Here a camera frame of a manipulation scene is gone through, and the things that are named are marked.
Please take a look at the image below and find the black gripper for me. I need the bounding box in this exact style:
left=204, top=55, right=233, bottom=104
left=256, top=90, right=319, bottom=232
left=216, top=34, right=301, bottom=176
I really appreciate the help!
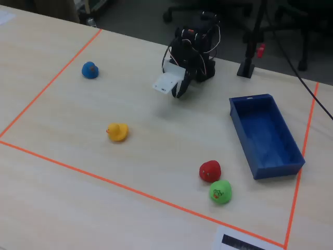
left=171, top=39, right=202, bottom=99

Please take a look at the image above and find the red rubber duck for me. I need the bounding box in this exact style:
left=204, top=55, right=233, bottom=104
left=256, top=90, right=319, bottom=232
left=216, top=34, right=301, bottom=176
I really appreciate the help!
left=199, top=160, right=222, bottom=183

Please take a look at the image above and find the yellow rubber duck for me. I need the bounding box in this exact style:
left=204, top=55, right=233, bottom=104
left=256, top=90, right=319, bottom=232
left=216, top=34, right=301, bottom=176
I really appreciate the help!
left=106, top=122, right=130, bottom=143

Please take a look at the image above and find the blue rubber duck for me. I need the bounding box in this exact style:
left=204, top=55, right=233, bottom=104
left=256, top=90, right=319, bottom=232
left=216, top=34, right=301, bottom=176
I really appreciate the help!
left=81, top=61, right=100, bottom=79

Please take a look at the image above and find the blue plastic box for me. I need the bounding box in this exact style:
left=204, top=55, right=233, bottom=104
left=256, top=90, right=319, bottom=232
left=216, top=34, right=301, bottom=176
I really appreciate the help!
left=228, top=94, right=306, bottom=180

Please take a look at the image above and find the green rubber duck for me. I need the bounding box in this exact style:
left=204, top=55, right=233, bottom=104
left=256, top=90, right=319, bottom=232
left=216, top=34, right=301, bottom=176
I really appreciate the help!
left=209, top=179, right=233, bottom=205

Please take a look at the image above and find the orange tape strip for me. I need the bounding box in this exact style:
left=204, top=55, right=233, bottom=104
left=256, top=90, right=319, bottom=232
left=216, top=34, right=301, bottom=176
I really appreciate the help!
left=283, top=82, right=320, bottom=249
left=0, top=28, right=103, bottom=139
left=0, top=140, right=286, bottom=248

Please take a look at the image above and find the black office chair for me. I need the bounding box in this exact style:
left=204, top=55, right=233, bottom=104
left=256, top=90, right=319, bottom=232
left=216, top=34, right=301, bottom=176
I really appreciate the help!
left=270, top=0, right=333, bottom=72

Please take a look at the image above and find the white paper with black stripe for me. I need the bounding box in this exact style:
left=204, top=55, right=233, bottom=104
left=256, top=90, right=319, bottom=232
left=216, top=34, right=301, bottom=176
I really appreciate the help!
left=211, top=226, right=285, bottom=250

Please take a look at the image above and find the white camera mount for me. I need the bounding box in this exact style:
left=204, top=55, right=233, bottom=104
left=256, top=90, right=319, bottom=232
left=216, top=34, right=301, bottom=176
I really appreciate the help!
left=152, top=59, right=187, bottom=94

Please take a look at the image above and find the black camera stand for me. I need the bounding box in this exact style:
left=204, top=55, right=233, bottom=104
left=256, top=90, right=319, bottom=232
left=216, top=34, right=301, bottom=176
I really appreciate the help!
left=236, top=0, right=269, bottom=79

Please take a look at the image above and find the red clamp handle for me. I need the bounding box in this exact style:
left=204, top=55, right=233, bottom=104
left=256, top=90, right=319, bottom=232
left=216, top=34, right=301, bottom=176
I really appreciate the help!
left=255, top=43, right=266, bottom=59

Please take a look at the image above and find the long black cable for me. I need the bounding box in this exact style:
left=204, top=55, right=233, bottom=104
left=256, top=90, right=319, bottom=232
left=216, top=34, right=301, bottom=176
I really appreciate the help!
left=265, top=0, right=333, bottom=119

